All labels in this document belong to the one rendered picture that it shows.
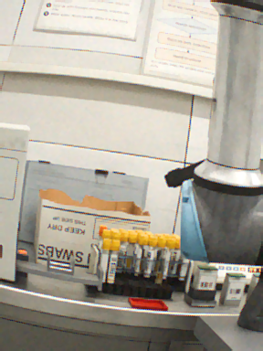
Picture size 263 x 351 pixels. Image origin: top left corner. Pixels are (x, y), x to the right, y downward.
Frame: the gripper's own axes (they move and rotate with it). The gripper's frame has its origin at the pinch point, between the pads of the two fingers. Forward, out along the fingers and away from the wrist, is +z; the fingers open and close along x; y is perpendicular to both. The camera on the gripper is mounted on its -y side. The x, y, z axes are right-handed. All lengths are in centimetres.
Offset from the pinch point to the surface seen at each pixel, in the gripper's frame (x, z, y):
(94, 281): -15.3, 8.6, -15.0
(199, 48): 52, -46, -16
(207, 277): -2.7, 6.1, 3.9
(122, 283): -4.8, 10.0, -12.4
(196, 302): -5.3, 11.3, 3.3
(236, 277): 1.7, 6.2, 9.5
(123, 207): 40.4, -0.9, -27.1
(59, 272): -17.5, 8.2, -21.2
